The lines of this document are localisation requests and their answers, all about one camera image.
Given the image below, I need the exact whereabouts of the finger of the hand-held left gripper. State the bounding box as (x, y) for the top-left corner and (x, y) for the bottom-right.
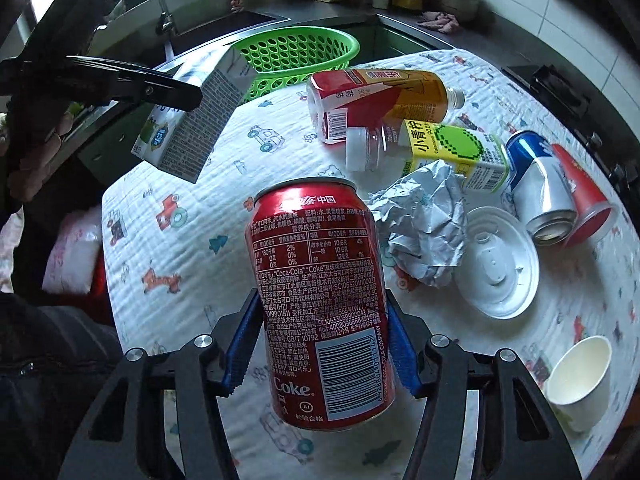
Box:
(64, 55), (177, 80)
(75, 71), (204, 112)

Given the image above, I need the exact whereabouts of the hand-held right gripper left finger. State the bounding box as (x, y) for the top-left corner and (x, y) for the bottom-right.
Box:
(70, 287), (263, 480)

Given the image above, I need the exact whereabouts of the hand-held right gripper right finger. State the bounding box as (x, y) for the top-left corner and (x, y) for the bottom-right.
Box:
(382, 290), (583, 480)

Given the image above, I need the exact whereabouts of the white milk carton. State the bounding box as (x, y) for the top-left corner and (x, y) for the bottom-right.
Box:
(131, 46), (257, 184)

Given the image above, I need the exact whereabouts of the red cola can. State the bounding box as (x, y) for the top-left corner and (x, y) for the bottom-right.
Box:
(244, 178), (398, 432)

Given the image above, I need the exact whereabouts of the green plastic basket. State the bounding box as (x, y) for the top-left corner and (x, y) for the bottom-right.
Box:
(227, 26), (361, 103)

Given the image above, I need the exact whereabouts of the person's left hand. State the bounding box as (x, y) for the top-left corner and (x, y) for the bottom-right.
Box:
(0, 110), (77, 203)

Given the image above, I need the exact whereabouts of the steel faucet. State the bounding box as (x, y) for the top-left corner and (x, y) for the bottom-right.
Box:
(135, 0), (176, 36)

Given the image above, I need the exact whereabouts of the steel kitchen sink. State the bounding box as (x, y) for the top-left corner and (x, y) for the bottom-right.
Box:
(165, 7), (286, 51)

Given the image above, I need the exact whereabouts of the printed cartoon cloth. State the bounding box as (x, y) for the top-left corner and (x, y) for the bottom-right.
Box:
(100, 49), (640, 480)

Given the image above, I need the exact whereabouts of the white plastic lid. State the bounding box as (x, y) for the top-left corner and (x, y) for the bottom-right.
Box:
(452, 206), (541, 319)

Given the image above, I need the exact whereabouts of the crumpled paper ball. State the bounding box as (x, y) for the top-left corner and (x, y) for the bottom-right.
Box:
(369, 159), (468, 288)

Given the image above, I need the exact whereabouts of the white paper cup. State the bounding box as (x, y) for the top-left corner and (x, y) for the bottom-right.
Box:
(543, 335), (613, 433)

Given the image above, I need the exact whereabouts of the pink plastic bag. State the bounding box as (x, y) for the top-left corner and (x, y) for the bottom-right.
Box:
(42, 207), (106, 296)

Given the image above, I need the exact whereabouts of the clear bottle white cap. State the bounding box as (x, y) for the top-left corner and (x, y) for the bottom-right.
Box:
(345, 120), (416, 172)

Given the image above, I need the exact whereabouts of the lime green juice carton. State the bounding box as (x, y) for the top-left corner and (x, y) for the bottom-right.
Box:
(400, 120), (511, 195)

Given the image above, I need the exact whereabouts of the person's dark clothing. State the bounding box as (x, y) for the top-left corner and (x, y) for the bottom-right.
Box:
(0, 290), (126, 480)

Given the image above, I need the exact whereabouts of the crushed blue can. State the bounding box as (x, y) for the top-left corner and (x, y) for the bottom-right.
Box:
(502, 130), (579, 247)

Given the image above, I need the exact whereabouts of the tea bottle red yellow label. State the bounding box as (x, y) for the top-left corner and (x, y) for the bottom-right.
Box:
(306, 67), (466, 146)

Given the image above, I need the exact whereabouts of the grey kitchen counter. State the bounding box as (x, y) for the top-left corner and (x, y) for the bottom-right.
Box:
(75, 2), (506, 111)

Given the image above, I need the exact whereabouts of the red paper cup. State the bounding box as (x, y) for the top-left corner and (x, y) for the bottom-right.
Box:
(550, 143), (620, 249)

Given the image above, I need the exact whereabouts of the pink rag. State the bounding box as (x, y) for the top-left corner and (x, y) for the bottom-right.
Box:
(417, 10), (460, 36)

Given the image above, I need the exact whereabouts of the black gas stove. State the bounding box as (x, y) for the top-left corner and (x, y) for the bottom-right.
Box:
(502, 64), (640, 176)

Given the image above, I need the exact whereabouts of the steel pressure cooker pot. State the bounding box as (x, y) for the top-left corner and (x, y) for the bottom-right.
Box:
(430, 0), (483, 22)

